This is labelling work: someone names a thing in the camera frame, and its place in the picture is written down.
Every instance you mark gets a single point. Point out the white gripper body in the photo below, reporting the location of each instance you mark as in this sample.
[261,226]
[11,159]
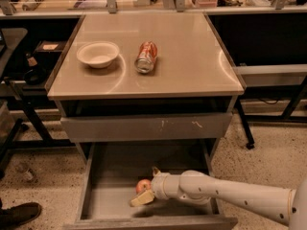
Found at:
[157,186]

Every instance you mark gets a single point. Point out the red apple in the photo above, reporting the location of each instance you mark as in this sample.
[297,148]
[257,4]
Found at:
[144,184]

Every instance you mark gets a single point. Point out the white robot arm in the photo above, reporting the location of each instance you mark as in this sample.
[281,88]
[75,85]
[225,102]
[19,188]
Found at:
[285,206]

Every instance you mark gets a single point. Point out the open grey middle drawer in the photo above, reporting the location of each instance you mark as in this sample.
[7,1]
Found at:
[112,172]

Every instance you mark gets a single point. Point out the closed grey top drawer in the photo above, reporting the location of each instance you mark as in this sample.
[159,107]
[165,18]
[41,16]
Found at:
[146,127]

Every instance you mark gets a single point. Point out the grey drawer cabinet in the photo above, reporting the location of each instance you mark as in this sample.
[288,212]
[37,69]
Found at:
[144,76]

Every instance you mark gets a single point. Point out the red soda can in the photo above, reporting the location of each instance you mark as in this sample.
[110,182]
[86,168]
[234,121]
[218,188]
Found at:
[146,58]

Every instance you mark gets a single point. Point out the white paper bowl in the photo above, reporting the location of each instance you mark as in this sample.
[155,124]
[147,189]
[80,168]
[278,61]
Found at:
[99,54]

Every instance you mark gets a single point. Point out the dark brown shoe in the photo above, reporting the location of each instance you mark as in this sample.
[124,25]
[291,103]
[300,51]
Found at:
[19,215]

